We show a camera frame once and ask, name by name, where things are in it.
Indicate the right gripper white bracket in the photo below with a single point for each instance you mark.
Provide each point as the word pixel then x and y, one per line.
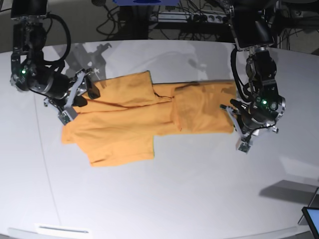
pixel 82 84

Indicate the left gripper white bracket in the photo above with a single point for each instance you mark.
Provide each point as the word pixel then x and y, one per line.
pixel 247 128

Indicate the yellow T-shirt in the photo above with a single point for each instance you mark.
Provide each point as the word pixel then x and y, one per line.
pixel 119 127

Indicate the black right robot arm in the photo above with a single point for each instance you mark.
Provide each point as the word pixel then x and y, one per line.
pixel 31 72

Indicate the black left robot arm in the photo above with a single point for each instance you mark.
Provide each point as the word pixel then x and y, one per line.
pixel 260 106

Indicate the tablet screen with stand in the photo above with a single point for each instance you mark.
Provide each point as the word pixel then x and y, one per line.
pixel 310 215

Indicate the white power strip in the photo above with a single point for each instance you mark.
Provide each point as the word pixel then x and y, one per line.
pixel 187 17

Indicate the white flat strip on table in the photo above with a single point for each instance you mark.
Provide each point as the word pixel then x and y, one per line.
pixel 46 228

